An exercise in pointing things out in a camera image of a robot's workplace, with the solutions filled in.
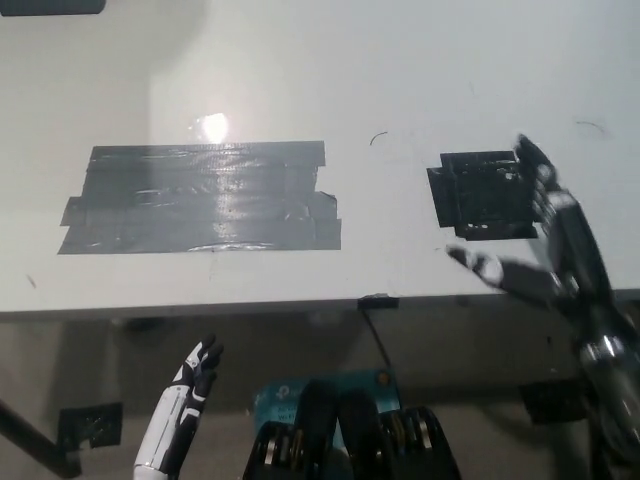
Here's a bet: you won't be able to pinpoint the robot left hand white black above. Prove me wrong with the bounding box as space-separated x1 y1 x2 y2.
132 333 225 476

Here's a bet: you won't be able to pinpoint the robot right hand white black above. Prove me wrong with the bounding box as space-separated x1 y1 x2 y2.
446 133 632 352

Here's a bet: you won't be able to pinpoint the black robot legs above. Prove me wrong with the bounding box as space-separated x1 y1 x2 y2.
242 367 461 480

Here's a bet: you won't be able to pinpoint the black floor tape mark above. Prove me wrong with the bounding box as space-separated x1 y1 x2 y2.
518 382 590 425
58 402 124 449

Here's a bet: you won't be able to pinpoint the black tape square marker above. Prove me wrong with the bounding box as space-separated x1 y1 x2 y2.
425 148 542 242

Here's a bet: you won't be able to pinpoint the black table leg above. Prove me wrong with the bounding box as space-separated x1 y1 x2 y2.
0 397 82 477

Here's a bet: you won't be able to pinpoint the dark flat box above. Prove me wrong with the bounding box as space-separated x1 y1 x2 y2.
0 0 107 17

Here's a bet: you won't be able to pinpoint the thin black cable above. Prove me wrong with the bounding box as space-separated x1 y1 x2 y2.
360 305 394 369

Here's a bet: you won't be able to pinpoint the grey duct tape patch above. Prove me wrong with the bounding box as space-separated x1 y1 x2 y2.
57 140 343 255

